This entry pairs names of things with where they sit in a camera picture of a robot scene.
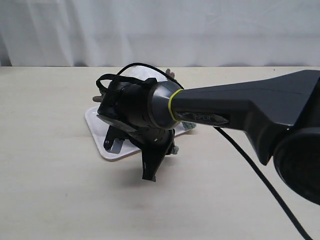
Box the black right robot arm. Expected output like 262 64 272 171
96 70 320 204

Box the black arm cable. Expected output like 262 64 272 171
95 62 320 240

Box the white backdrop curtain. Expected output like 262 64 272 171
0 0 320 67

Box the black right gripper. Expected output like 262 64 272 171
129 127 175 181

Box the white rectangular plastic tray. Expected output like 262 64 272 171
84 106 193 162

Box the white plush snowman toy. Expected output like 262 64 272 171
92 62 177 103

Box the green knitted scarf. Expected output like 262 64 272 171
151 121 196 182

